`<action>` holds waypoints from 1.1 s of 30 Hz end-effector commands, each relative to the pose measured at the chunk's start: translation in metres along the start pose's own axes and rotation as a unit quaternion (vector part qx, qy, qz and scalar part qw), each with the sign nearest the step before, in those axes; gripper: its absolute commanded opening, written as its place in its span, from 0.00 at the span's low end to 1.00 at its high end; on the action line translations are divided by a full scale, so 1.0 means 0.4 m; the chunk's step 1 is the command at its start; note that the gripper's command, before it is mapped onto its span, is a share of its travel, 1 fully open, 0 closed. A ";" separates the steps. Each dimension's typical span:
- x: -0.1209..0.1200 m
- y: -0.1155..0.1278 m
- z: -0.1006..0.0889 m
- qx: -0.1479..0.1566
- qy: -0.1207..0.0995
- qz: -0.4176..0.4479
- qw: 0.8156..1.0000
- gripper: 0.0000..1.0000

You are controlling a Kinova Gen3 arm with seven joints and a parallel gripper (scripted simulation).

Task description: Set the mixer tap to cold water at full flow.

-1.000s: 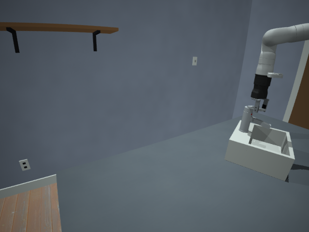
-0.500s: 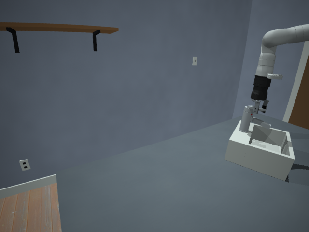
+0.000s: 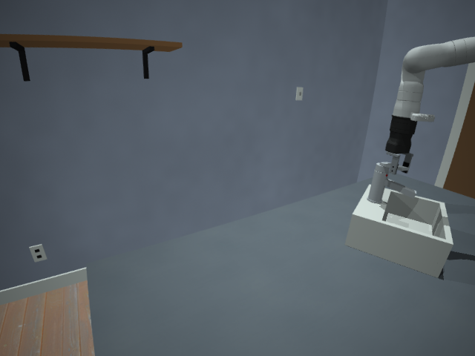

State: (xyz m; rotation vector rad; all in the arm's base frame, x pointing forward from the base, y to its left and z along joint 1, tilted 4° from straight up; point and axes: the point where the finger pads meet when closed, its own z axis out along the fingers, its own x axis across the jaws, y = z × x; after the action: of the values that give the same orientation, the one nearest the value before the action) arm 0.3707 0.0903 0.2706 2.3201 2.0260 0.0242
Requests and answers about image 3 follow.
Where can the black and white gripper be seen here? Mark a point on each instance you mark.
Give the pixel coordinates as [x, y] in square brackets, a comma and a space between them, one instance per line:
[401, 125]

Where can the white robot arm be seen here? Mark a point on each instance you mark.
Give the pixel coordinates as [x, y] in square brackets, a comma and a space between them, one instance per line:
[420, 59]

